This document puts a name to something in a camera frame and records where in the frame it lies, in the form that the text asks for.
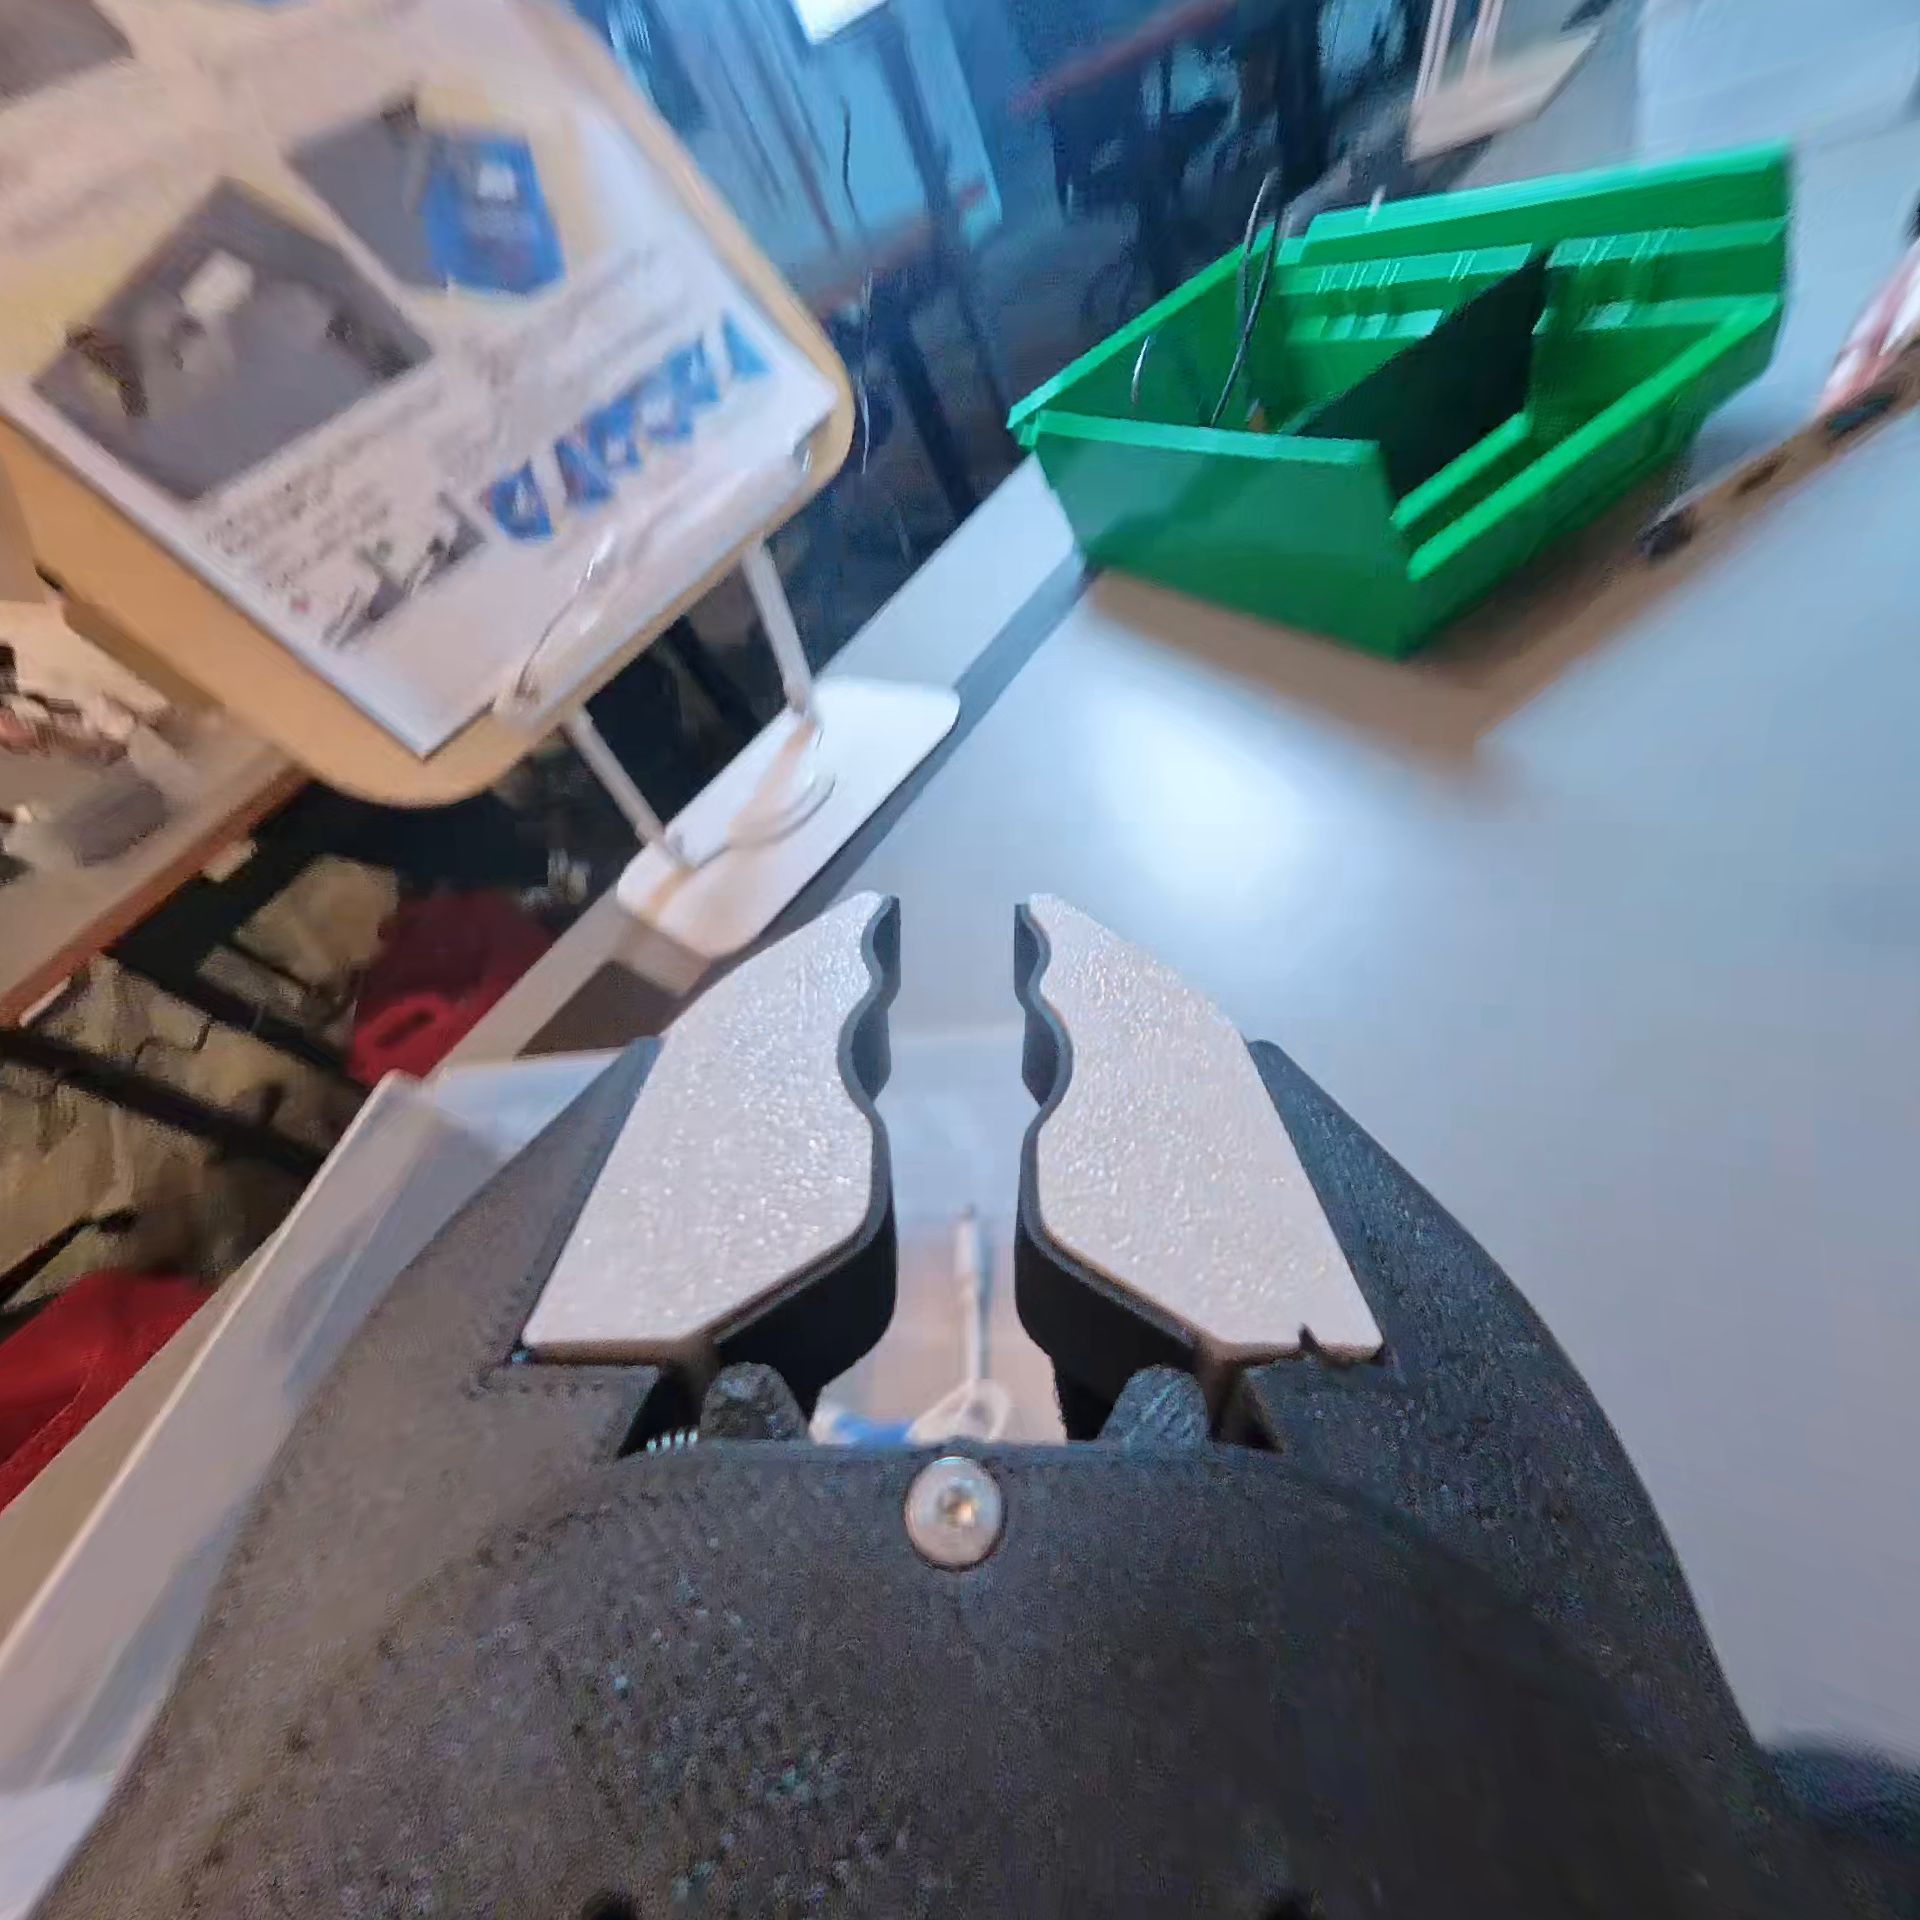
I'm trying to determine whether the printed instruction sheet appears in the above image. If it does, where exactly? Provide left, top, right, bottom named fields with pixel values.
left=0, top=0, right=842, bottom=758

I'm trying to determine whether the red plastic crate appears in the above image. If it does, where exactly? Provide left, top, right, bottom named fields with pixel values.
left=0, top=1274, right=212, bottom=1509

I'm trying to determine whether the green plastic bin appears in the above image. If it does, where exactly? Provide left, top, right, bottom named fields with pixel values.
left=1008, top=142, right=1798, bottom=663

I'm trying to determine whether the white document stand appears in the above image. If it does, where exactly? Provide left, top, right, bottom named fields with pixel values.
left=493, top=531, right=961, bottom=956

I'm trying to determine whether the instruction sheet on stand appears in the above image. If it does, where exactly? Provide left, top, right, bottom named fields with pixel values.
left=0, top=0, right=861, bottom=811

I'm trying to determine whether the clear plastic bin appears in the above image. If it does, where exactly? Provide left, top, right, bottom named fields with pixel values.
left=0, top=1035, right=1051, bottom=1868

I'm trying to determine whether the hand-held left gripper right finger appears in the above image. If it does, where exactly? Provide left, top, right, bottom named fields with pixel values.
left=1012, top=894, right=1384, bottom=1396

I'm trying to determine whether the red container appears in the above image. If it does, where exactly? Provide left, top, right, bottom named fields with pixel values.
left=350, top=890, right=558, bottom=1087

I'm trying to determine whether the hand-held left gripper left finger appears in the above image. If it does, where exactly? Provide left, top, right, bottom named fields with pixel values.
left=519, top=890, right=902, bottom=1396

